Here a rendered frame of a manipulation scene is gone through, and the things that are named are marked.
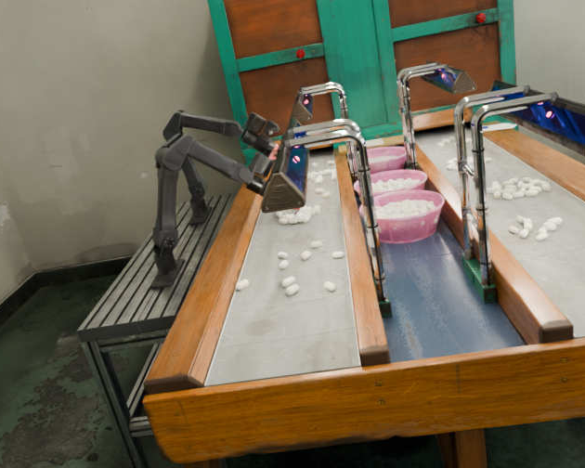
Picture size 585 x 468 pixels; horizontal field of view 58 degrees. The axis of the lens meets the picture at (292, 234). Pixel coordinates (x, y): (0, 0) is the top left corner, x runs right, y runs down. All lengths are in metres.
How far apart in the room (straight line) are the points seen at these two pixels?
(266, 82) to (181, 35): 0.95
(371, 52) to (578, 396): 1.93
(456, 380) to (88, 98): 3.07
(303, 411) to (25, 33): 3.16
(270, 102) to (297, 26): 0.37
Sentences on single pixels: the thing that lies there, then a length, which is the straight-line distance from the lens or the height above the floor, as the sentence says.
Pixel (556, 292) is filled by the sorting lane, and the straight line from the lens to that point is 1.22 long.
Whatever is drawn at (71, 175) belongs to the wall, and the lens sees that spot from 3.83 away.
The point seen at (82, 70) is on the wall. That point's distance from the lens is 3.67.
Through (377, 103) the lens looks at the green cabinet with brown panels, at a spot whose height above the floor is 0.94.
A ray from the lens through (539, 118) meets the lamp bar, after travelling 1.24.
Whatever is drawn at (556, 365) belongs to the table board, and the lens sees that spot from 1.07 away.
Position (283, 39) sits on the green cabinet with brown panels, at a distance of 2.66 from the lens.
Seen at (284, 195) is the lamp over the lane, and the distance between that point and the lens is 0.94.
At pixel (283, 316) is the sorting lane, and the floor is 0.74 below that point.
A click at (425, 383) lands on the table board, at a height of 0.70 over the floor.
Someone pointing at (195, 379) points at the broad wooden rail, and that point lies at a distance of 1.07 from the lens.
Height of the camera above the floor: 1.32
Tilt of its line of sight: 20 degrees down
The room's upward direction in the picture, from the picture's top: 11 degrees counter-clockwise
